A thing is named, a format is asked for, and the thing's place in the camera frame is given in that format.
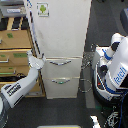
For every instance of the wooden drawer cabinet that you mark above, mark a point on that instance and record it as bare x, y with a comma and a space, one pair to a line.
15, 42

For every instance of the white refrigerator body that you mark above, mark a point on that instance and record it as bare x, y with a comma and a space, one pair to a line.
60, 28

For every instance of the grey box on cabinet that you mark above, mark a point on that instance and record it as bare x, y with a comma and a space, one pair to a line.
13, 11

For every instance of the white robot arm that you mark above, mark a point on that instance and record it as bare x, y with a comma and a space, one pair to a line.
11, 94

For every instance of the middle fridge drawer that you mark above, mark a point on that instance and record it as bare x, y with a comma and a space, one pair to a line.
61, 68

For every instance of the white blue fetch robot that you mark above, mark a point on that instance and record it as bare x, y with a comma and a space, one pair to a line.
110, 70

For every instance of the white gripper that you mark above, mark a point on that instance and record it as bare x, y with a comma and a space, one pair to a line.
34, 62

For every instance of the green android sticker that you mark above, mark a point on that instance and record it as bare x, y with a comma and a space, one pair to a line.
42, 10

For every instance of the fridge drawer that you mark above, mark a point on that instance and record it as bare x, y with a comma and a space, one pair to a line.
61, 88
61, 68

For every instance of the bottom fridge drawer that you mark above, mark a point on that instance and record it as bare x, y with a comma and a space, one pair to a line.
61, 88

